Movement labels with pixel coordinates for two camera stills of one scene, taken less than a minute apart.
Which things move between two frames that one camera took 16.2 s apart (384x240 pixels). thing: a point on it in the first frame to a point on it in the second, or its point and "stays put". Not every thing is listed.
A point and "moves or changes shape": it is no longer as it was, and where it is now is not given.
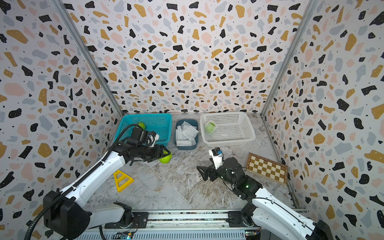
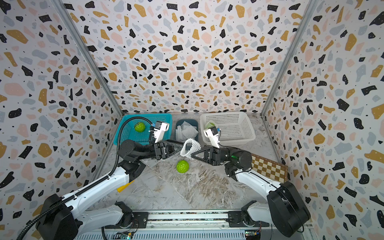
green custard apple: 166,159 moves or changes shape
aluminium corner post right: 290,53 stays put
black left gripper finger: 166,150 to 175,143
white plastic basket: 233,129 stays put
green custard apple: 210,128 stays put
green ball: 210,127 stays put
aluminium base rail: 181,225 stays put
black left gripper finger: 157,158 to 170,154
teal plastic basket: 161,124 stays put
